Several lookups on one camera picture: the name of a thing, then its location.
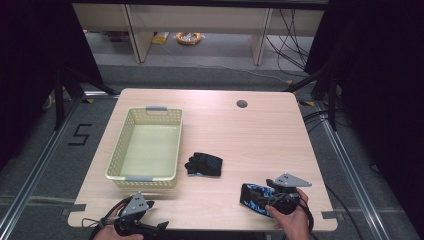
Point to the pale yellow plastic basket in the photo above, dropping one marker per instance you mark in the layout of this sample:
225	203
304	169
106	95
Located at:
150	146

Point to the yellow packet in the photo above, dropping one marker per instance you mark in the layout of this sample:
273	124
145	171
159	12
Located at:
160	38

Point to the person's left hand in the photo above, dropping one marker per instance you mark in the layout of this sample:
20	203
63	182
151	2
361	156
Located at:
106	233

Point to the person's right hand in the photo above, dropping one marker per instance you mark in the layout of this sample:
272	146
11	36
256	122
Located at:
295	226

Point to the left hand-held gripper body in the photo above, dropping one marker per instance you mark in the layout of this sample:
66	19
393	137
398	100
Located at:
135	205

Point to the grey tape piece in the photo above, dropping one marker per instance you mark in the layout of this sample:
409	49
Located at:
329	215
77	207

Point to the blue patterned glove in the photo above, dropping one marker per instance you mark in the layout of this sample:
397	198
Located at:
250	198

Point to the black curtain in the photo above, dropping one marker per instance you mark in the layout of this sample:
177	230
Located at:
383	83
30	66

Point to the grey table grommet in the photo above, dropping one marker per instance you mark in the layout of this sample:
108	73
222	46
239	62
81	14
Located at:
242	103

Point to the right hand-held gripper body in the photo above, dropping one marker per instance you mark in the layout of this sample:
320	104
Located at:
290	181

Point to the metal floor rail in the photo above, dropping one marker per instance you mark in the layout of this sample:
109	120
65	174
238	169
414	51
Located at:
36	166
350	173

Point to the black glove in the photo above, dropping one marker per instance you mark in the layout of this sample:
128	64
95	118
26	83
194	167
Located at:
205	165

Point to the black metal stand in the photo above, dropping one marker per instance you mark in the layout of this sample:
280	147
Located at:
60	100
331	100

